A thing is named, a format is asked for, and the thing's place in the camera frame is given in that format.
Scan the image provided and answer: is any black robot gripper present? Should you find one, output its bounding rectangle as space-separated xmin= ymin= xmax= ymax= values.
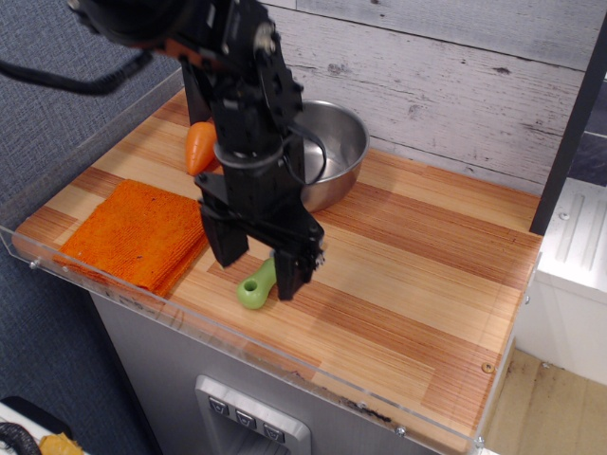
xmin=195 ymin=144 xmax=323 ymax=300

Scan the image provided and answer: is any green handled grey spatula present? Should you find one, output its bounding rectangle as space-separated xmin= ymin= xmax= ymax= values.
xmin=236 ymin=257 xmax=277 ymax=310

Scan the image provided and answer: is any stainless steel bowl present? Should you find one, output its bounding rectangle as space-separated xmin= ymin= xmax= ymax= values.
xmin=297 ymin=100 xmax=370 ymax=212

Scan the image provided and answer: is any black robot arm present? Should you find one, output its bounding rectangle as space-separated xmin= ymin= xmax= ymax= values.
xmin=69 ymin=1 xmax=323 ymax=300

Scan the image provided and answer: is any orange folded cloth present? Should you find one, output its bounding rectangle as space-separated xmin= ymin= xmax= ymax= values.
xmin=53 ymin=180 xmax=208 ymax=298

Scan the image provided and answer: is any orange plastic carrot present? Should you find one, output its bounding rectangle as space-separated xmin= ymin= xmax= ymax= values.
xmin=185 ymin=121 xmax=217 ymax=176

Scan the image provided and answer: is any grey toy fridge cabinet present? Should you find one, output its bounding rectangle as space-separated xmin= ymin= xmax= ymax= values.
xmin=92 ymin=294 xmax=429 ymax=454

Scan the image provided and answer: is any silver dispenser button panel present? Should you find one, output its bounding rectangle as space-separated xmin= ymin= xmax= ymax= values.
xmin=194 ymin=374 xmax=312 ymax=454

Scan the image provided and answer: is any clear acrylic front guard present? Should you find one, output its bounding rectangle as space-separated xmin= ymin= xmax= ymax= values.
xmin=1 ymin=228 xmax=485 ymax=454

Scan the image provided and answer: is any clear acrylic guard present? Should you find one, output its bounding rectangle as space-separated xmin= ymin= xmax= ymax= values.
xmin=1 ymin=68 xmax=183 ymax=228
xmin=1 ymin=228 xmax=485 ymax=454

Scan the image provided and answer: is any clear acrylic left guard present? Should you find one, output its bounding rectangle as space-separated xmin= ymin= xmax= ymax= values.
xmin=1 ymin=68 xmax=183 ymax=228

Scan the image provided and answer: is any white ribbed side unit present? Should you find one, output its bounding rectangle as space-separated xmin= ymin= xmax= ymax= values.
xmin=539 ymin=178 xmax=606 ymax=292

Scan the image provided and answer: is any dark left upright post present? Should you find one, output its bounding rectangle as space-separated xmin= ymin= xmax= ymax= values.
xmin=180 ymin=58 xmax=212 ymax=125

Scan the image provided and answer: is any dark upright post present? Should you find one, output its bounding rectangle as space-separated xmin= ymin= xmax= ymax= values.
xmin=529 ymin=18 xmax=606 ymax=235
xmin=180 ymin=58 xmax=212 ymax=125

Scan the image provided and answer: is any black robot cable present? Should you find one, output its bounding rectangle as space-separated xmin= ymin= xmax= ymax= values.
xmin=0 ymin=49 xmax=156 ymax=98

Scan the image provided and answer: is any dark right upright post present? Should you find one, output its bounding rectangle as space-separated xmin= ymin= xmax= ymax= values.
xmin=529 ymin=18 xmax=606 ymax=235

